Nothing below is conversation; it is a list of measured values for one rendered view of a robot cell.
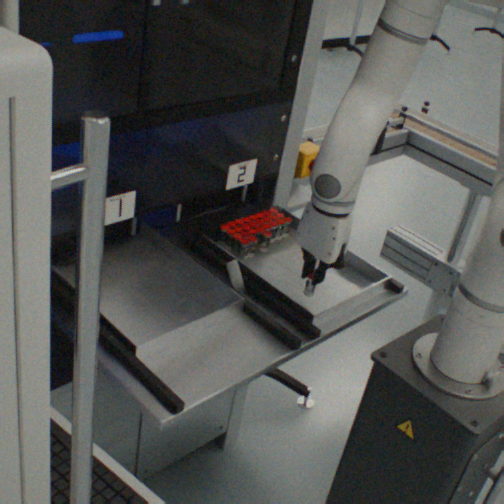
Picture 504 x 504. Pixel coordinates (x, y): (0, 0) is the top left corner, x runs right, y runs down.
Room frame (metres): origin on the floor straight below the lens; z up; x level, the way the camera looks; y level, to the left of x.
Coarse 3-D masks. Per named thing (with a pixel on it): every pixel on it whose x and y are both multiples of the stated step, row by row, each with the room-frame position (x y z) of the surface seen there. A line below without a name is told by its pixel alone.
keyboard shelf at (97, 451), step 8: (56, 416) 0.82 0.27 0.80; (64, 424) 0.80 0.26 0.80; (96, 448) 0.76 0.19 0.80; (96, 456) 0.75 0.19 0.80; (104, 456) 0.75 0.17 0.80; (112, 464) 0.74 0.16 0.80; (120, 472) 0.73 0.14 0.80; (128, 472) 0.73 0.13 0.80; (128, 480) 0.71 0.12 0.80; (136, 480) 0.72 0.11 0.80; (136, 488) 0.70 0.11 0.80; (144, 488) 0.71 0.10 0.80; (144, 496) 0.69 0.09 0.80; (152, 496) 0.69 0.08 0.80
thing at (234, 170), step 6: (246, 162) 1.44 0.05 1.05; (252, 162) 1.45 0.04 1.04; (234, 168) 1.41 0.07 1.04; (246, 168) 1.44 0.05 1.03; (252, 168) 1.45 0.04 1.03; (228, 174) 1.40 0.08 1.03; (234, 174) 1.41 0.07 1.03; (246, 174) 1.44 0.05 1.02; (252, 174) 1.46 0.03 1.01; (228, 180) 1.40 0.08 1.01; (234, 180) 1.41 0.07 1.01; (246, 180) 1.44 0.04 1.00; (252, 180) 1.46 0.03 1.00; (228, 186) 1.40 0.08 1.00; (234, 186) 1.42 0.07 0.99
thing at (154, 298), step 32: (128, 256) 1.22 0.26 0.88; (160, 256) 1.24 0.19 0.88; (128, 288) 1.11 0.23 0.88; (160, 288) 1.13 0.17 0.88; (192, 288) 1.15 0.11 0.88; (224, 288) 1.14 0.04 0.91; (128, 320) 1.01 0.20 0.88; (160, 320) 1.03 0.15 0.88; (192, 320) 1.00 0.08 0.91; (224, 320) 1.07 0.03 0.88
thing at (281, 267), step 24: (288, 216) 1.49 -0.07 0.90; (288, 240) 1.41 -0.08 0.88; (240, 264) 1.23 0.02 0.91; (264, 264) 1.29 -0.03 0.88; (288, 264) 1.31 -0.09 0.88; (360, 264) 1.34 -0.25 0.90; (264, 288) 1.18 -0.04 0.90; (288, 288) 1.22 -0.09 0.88; (336, 288) 1.25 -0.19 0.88; (360, 288) 1.27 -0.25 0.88; (384, 288) 1.27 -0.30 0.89; (312, 312) 1.15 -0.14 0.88; (336, 312) 1.15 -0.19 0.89
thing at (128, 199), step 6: (132, 192) 1.20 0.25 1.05; (108, 198) 1.16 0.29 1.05; (114, 198) 1.17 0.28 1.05; (120, 198) 1.18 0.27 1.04; (126, 198) 1.19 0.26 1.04; (132, 198) 1.20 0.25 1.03; (108, 204) 1.16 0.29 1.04; (114, 204) 1.17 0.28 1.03; (126, 204) 1.19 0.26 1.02; (132, 204) 1.20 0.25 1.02; (108, 210) 1.16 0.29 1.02; (114, 210) 1.17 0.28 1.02; (126, 210) 1.19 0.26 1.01; (132, 210) 1.20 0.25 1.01; (108, 216) 1.16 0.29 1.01; (114, 216) 1.17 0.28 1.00; (126, 216) 1.19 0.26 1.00; (132, 216) 1.20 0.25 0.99; (108, 222) 1.16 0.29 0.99; (114, 222) 1.17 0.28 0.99
